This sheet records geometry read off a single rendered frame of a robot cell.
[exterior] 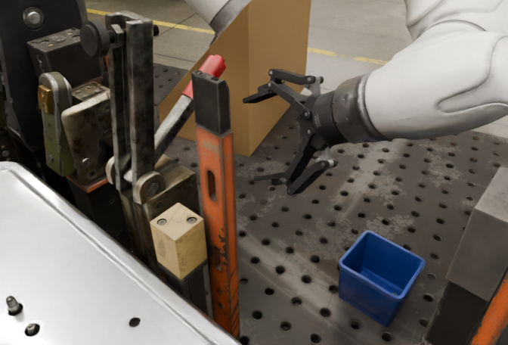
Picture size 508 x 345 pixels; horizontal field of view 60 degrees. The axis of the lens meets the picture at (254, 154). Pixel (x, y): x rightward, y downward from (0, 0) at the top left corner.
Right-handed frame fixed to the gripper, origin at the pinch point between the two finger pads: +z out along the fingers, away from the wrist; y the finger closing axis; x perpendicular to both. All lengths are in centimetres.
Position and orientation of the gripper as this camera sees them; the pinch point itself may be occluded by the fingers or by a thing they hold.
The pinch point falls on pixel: (258, 138)
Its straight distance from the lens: 75.3
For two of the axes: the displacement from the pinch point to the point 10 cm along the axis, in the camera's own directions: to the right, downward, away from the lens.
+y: 1.5, 9.9, -0.6
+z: -6.1, 1.4, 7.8
